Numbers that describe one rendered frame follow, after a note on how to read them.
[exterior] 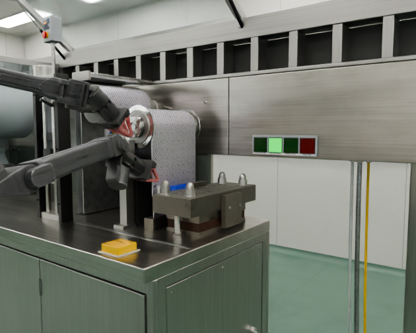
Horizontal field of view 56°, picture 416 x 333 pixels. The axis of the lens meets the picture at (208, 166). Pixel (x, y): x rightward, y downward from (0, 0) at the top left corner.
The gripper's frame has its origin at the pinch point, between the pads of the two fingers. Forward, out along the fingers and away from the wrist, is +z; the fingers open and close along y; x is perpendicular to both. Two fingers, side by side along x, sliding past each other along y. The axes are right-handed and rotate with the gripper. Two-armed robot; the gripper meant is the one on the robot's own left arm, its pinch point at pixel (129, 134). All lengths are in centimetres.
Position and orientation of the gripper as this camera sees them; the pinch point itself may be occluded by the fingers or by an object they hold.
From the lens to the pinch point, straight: 135.0
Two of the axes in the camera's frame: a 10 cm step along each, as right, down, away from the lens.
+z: 4.6, 6.0, 6.6
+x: 3.9, -8.0, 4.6
